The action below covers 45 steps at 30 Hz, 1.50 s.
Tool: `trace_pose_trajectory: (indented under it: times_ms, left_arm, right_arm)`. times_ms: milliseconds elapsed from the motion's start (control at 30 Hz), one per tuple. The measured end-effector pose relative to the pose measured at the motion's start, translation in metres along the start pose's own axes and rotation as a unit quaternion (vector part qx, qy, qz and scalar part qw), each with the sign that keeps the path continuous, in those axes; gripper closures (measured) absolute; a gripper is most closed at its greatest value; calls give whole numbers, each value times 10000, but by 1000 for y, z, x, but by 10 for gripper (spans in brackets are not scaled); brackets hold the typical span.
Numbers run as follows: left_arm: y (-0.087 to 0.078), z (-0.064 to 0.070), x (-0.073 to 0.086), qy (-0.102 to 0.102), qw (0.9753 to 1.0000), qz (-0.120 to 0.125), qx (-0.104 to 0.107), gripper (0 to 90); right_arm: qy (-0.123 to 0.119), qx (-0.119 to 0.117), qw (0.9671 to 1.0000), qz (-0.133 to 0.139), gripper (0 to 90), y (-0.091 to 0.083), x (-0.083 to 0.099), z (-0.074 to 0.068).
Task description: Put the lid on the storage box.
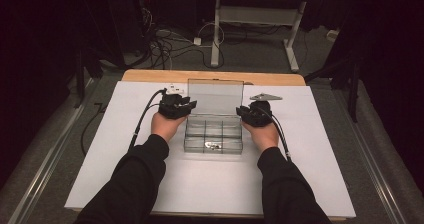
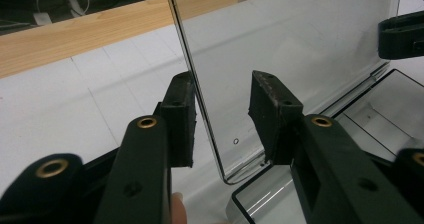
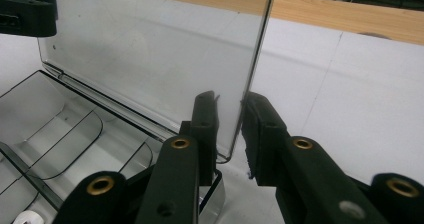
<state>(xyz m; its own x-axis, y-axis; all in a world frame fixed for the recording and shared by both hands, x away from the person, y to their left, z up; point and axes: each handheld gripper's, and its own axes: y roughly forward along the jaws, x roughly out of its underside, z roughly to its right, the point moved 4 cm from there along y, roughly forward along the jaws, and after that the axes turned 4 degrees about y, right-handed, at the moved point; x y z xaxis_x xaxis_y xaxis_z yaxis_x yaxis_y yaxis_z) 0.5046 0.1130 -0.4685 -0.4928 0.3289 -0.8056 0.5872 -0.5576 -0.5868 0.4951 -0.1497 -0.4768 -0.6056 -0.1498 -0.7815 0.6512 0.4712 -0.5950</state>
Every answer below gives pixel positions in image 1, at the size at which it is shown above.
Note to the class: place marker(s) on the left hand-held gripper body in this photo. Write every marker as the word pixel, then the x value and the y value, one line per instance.
pixel 170 107

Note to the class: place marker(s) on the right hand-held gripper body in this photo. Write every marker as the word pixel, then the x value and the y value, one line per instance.
pixel 258 115

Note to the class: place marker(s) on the clear smoky compartment box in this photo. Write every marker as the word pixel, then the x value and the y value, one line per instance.
pixel 215 117

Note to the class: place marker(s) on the person's left hand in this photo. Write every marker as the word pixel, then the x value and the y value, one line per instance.
pixel 166 127

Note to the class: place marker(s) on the person's right hand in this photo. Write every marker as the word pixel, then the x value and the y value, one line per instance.
pixel 263 135

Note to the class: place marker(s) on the dark round table grommet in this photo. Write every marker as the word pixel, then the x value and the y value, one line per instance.
pixel 249 83

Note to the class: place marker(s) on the wooden table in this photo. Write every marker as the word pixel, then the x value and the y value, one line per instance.
pixel 156 75

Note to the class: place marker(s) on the white power adapter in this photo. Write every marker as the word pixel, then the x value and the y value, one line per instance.
pixel 197 41

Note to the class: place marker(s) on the white table cover board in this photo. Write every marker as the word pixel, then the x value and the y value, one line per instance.
pixel 213 187

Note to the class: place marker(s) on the white-framed desk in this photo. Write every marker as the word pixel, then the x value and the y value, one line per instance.
pixel 256 15

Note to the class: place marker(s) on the black stand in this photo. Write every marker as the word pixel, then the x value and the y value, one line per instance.
pixel 81 80
pixel 353 94

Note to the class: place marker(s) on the small white floor box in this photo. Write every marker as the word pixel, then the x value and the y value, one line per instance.
pixel 332 34

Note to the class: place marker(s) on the metal floor rail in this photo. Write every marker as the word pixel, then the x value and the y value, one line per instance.
pixel 50 160
pixel 376 170

